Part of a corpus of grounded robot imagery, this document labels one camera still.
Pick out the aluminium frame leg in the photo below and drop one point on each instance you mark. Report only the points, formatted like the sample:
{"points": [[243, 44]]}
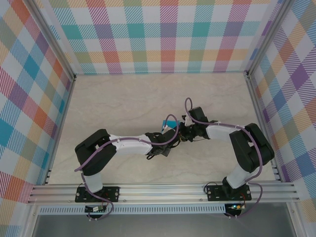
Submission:
{"points": [[295, 219], [32, 219]]}

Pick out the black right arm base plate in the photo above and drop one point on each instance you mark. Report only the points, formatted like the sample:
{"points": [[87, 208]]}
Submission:
{"points": [[212, 195]]}

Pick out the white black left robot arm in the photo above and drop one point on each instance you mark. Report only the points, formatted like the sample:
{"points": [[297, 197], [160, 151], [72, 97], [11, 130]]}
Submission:
{"points": [[130, 148]]}

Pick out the grey metal panel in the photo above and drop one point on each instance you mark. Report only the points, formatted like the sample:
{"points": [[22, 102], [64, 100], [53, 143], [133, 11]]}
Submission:
{"points": [[160, 225]]}

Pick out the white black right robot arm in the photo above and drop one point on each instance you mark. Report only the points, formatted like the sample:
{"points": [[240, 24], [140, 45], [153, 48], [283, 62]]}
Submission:
{"points": [[219, 133]]}

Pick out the aluminium mounting rail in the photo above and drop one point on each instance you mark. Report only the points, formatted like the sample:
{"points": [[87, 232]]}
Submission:
{"points": [[160, 193]]}

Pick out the aluminium frame post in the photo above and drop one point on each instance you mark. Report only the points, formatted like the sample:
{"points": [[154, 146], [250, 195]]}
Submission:
{"points": [[267, 37], [51, 37]]}

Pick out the small circuit board green light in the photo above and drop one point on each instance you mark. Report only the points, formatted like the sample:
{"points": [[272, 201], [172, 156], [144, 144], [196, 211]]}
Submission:
{"points": [[234, 207]]}

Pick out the aluminium side rail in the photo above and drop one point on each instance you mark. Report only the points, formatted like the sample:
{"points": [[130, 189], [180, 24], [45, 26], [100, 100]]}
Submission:
{"points": [[256, 103], [60, 130]]}

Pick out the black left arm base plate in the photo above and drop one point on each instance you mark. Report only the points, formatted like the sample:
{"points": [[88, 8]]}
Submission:
{"points": [[113, 193]]}

